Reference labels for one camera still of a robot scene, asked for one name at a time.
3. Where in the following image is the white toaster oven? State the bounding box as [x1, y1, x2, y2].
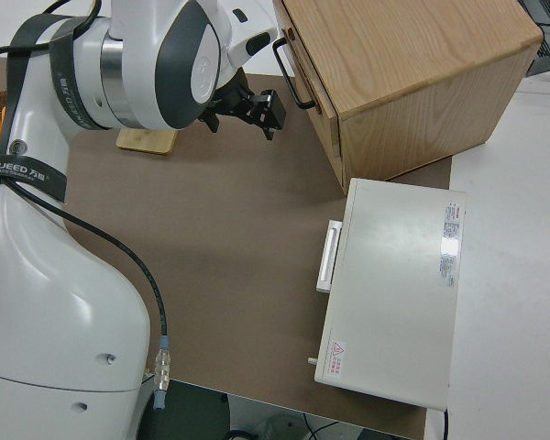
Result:
[313, 177, 468, 411]

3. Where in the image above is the light wooden drawer cabinet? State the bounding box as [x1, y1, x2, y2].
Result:
[274, 0, 545, 182]

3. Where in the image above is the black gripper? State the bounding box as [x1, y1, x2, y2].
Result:
[199, 69, 288, 142]

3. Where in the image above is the black velcro cable strap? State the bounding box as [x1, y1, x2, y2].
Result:
[0, 155, 69, 204]
[49, 20, 103, 132]

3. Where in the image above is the white oven door handle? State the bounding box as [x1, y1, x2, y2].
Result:
[314, 219, 345, 294]

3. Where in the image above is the light wooden drawer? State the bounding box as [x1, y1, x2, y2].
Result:
[277, 0, 343, 125]

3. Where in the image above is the brown table mat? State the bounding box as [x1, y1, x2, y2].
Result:
[0, 57, 455, 440]

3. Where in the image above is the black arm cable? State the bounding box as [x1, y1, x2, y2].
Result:
[0, 0, 173, 409]

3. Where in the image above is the black metal drawer handle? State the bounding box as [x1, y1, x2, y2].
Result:
[272, 38, 316, 110]

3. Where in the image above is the wooden mug tree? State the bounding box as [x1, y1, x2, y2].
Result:
[115, 127, 178, 156]

